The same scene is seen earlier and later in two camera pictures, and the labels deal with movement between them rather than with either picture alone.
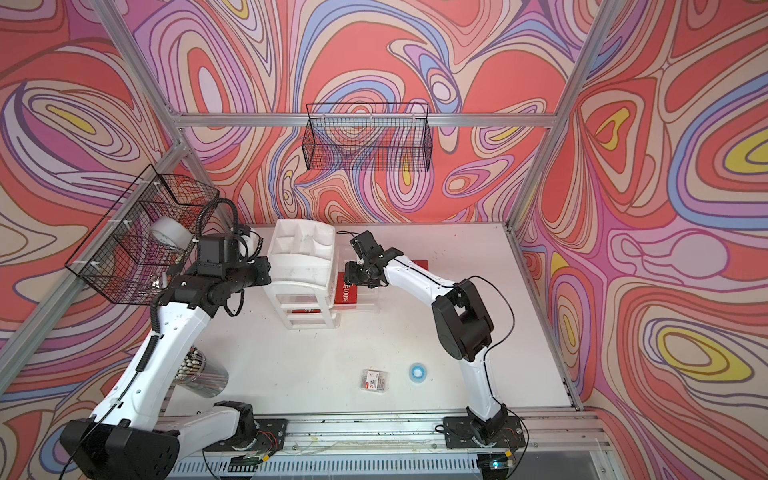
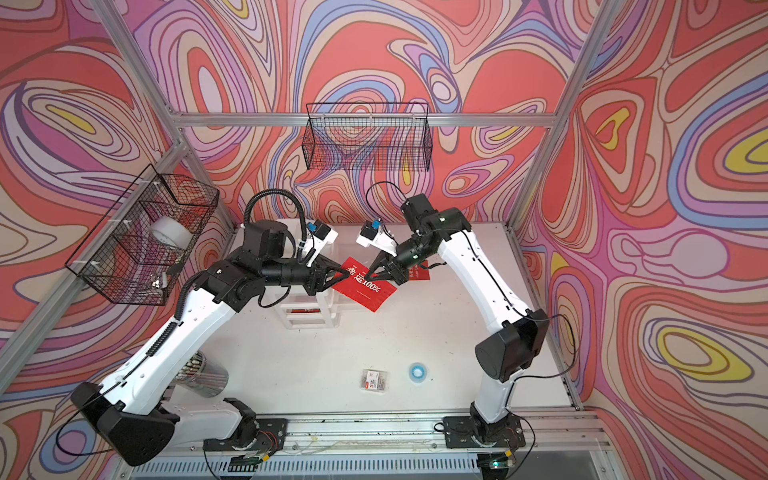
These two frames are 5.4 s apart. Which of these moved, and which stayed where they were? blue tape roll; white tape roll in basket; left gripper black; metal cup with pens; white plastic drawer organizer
Moved: left gripper black
Stayed: metal cup with pens; white tape roll in basket; blue tape roll; white plastic drawer organizer
